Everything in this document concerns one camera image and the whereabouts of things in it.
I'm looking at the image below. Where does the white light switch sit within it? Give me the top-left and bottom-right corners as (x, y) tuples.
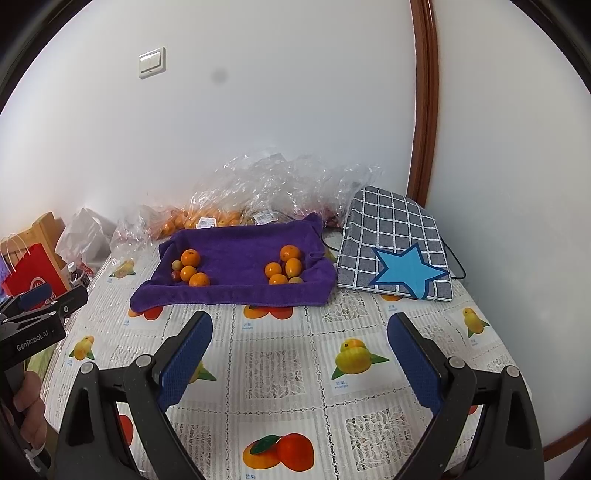
(139, 46), (167, 79)

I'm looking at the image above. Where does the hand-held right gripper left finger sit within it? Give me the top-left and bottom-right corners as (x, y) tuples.
(54, 310), (214, 480)

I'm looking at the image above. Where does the grey checkered star cushion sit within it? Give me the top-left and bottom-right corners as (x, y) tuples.
(336, 185), (452, 302)

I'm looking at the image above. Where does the person's left hand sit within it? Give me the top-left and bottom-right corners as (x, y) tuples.
(0, 369), (49, 462)

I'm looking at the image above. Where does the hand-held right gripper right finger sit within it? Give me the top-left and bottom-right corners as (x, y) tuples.
(387, 312), (546, 480)

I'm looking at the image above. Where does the clear plastic bag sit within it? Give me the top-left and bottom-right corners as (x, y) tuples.
(286, 154), (384, 227)
(111, 205), (185, 252)
(185, 154), (296, 227)

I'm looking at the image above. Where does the pile of bagged oranges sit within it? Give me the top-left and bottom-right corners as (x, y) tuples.
(154, 207), (259, 238)

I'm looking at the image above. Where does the purple towel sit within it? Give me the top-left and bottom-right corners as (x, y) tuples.
(129, 211), (337, 315)

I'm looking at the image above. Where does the fruit-print lace tablecloth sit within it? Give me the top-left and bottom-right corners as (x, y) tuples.
(39, 231), (518, 480)

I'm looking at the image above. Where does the red paper bag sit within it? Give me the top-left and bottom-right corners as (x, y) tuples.
(0, 233), (70, 305)

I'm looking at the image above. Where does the brown wooden door frame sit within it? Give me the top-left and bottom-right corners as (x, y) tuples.
(406, 0), (439, 204)

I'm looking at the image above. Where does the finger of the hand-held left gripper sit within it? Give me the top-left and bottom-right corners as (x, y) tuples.
(0, 282), (54, 320)
(44, 285), (89, 320)

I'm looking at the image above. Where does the white plastic bag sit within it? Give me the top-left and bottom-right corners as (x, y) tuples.
(55, 207), (118, 271)

